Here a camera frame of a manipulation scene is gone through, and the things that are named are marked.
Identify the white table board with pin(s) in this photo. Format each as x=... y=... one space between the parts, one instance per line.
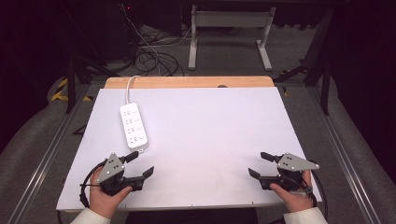
x=205 y=133

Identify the yellow black hazard tape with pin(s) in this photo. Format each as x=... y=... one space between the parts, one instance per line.
x=59 y=91

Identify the black tripod stand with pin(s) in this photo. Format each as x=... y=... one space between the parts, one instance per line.
x=72 y=81

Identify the white metal desk frame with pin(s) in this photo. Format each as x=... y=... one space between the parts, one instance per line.
x=230 y=19

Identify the person's right hand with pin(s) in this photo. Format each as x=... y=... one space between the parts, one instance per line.
x=294 y=199

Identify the wooden table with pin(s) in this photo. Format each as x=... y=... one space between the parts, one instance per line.
x=186 y=82

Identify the white power strip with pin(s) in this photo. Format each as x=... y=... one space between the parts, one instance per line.
x=134 y=125

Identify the person's dark lap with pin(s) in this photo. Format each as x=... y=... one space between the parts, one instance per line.
x=190 y=216

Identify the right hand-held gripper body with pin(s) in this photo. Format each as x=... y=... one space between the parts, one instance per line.
x=294 y=163

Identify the aluminium floor rail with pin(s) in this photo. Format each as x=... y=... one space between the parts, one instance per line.
x=46 y=161
x=345 y=158

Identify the black metal stand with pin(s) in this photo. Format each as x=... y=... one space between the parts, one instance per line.
x=323 y=71

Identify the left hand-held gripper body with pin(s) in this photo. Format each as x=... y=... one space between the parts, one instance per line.
x=109 y=169

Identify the person's left hand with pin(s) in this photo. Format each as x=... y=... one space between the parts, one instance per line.
x=104 y=202

